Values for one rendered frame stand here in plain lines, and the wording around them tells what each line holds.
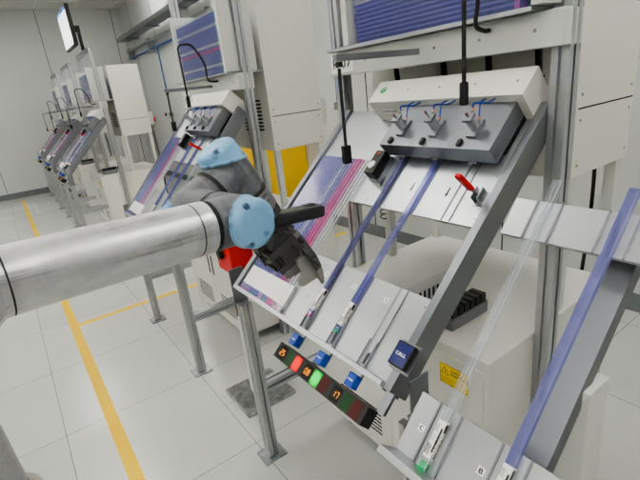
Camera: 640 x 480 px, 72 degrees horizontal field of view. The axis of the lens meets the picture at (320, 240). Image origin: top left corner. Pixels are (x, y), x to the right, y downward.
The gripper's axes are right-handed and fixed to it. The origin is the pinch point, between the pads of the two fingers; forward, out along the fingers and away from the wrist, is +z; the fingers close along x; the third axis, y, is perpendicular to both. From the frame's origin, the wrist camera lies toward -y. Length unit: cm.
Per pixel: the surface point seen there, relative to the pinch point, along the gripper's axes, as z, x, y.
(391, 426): 77, -14, 5
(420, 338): 13.4, 21.0, -2.7
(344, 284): 13.2, -6.6, -6.4
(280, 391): 90, -78, 20
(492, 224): 8.7, 21.0, -31.4
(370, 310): 14.0, 5.2, -3.4
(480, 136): -3.3, 13.0, -45.2
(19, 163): 16, -860, 39
